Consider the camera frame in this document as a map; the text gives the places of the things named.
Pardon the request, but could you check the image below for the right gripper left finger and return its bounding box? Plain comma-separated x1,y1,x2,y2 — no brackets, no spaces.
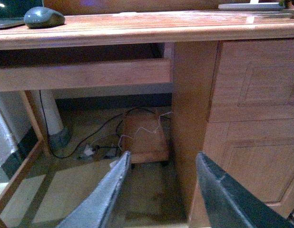
57,151,131,228

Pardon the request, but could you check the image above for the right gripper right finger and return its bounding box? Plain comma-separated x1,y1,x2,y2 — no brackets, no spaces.
196,152,294,228

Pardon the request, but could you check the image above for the wooden pull-out keyboard tray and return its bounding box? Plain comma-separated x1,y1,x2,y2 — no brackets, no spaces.
0,58,171,91

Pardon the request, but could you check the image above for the dark grey computer mouse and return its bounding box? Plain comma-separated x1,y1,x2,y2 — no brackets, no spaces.
24,7,65,29

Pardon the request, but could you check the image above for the white pipe with grey base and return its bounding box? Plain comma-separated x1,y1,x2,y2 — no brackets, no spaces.
39,90,71,151

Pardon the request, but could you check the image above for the wooden rolling stand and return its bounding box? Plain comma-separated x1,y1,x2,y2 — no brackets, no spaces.
119,108,169,164

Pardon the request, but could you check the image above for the wooden desk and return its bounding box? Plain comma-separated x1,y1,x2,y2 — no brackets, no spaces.
0,9,294,228

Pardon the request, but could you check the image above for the white tray on desk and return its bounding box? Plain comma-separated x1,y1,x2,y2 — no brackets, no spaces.
218,0,285,11

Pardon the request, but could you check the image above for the silver laptop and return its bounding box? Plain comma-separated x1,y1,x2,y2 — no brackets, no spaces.
0,0,44,29

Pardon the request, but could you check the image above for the black power cable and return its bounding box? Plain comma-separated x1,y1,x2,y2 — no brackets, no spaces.
39,90,157,159

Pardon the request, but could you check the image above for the white charger cable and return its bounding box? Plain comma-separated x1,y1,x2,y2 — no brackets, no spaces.
118,111,174,151

